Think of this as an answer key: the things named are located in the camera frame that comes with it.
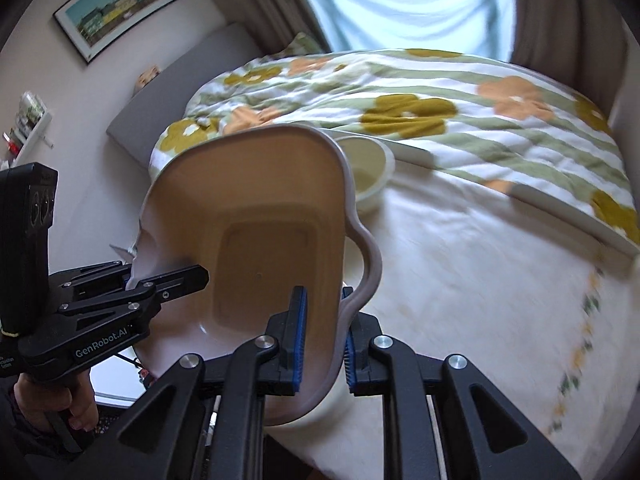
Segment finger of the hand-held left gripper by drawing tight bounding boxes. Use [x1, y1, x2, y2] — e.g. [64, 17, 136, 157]
[48, 259, 134, 290]
[64, 264, 210, 318]

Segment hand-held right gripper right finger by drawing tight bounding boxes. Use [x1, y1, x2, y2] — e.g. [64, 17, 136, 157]
[342, 286, 581, 480]

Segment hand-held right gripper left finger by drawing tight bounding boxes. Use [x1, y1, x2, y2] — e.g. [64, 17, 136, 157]
[65, 286, 307, 480]

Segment pink square bowl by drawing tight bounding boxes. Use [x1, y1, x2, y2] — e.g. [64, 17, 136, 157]
[127, 125, 384, 429]

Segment person's left hand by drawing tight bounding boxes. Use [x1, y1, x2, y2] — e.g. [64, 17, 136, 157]
[12, 360, 101, 434]

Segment white floral tablecloth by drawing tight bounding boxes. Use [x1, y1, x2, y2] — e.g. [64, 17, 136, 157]
[265, 159, 640, 480]

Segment grey headboard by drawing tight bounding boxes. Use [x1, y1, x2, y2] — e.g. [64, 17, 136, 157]
[105, 22, 252, 167]

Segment cream round bowl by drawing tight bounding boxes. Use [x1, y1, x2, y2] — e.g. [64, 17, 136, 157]
[336, 135, 396, 216]

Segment small plush toy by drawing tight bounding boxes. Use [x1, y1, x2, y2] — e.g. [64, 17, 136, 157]
[133, 64, 162, 96]

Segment floral striped quilt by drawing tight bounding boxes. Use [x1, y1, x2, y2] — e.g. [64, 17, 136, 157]
[149, 48, 640, 249]

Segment framed landscape picture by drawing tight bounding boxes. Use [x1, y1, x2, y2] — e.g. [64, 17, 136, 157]
[52, 0, 190, 65]

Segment green patterned pillow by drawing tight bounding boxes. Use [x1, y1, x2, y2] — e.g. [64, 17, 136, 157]
[272, 32, 329, 57]

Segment brown curtain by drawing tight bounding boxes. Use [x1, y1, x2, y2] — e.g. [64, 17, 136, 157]
[509, 0, 627, 88]
[234, 0, 334, 55]

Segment light blue cloth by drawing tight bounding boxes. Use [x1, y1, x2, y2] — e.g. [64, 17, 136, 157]
[290, 0, 519, 64]

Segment white wall shelf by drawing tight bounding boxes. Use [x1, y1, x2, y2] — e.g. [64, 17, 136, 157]
[2, 90, 55, 167]

